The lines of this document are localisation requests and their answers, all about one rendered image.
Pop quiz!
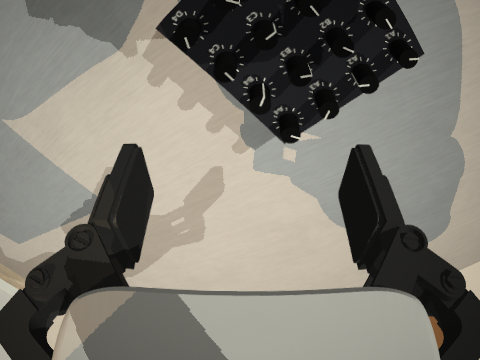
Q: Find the black knob box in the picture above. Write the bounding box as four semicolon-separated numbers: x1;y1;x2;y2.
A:
155;0;424;144

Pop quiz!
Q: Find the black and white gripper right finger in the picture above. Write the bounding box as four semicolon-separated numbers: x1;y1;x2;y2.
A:
338;144;480;360

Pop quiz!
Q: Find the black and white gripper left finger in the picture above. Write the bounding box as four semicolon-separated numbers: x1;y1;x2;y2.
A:
0;144;154;360

